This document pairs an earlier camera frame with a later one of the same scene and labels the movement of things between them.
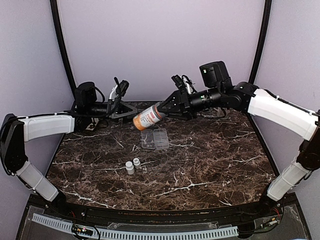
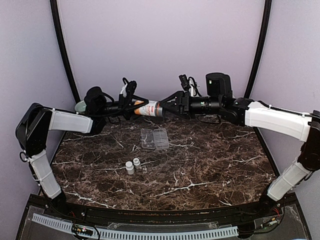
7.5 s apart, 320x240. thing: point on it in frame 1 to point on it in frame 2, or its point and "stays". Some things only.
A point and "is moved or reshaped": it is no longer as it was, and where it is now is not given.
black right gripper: x=182 y=99 stays
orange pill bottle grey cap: x=144 y=119 is moved or reshaped
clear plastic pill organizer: x=156 y=139 stays
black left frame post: x=54 y=7 stays
